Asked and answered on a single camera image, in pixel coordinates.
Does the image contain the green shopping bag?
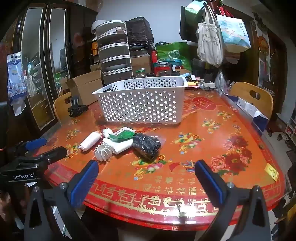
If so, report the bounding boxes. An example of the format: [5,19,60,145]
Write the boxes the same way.
[155,42,192,72]

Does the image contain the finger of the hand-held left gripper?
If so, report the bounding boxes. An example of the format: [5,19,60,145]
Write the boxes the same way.
[18,146,67,166]
[8,138,48,155]

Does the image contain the blue printed paper bag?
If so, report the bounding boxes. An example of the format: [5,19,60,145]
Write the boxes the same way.
[216,14,252,53]

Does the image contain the grey tiered storage container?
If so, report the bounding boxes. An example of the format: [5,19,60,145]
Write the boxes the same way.
[95,20,133,86]

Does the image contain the black packed socks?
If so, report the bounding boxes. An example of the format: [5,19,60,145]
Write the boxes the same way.
[132,133,162,162]

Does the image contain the wooden chair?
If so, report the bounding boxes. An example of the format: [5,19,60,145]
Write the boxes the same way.
[230,82,274,120]
[53,91,74,122]

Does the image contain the blue hanging snack packet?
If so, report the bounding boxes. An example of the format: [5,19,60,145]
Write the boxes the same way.
[6,52,28,116]

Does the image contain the white ribbed ball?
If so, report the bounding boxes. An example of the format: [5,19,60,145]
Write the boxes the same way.
[94,143,113,162]

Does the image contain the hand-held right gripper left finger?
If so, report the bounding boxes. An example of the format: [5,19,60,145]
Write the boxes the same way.
[23,159,100,241]

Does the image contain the beige canvas tote bag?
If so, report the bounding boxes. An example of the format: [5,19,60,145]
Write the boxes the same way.
[197,5,223,68]

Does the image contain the white perforated plastic basket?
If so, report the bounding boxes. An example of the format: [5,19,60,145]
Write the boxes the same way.
[92,76,189,125]

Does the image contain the glass jar red lid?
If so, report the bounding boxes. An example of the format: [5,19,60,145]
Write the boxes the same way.
[157,61,173,77]

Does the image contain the dark mirrored wardrobe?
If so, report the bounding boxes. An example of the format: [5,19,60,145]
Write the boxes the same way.
[14,5,97,131]

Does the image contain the green box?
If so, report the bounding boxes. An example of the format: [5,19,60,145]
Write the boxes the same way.
[184,0,206,18]

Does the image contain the open cardboard box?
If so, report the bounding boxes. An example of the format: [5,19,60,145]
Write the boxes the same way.
[65,70,103,106]

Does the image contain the clear plastic bag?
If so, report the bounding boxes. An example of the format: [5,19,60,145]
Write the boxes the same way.
[214,71,228,93]

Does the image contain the white towel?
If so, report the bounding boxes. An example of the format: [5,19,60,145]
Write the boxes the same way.
[79,131,102,152]
[102,137,134,155]

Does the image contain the brown cardboard box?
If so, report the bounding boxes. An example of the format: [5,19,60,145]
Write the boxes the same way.
[131,54,152,76]

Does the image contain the white cartoon printed packet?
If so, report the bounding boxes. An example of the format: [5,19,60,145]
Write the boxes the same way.
[114,127,136,134]

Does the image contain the blue and white paper bag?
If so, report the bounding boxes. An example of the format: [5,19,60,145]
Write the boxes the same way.
[228,95,269,135]

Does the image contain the green packet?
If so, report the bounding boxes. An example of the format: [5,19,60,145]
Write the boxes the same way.
[109,130,136,141]

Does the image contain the black plastic bag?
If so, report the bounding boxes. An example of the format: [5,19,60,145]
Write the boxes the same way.
[125,17,154,45]

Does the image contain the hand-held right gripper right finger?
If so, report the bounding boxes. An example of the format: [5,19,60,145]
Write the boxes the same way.
[195,159,271,241]

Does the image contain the small white cloth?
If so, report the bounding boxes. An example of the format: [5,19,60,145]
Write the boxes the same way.
[102,128,115,139]

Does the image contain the yellow sticker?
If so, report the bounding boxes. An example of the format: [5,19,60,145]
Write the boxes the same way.
[265,163,279,181]

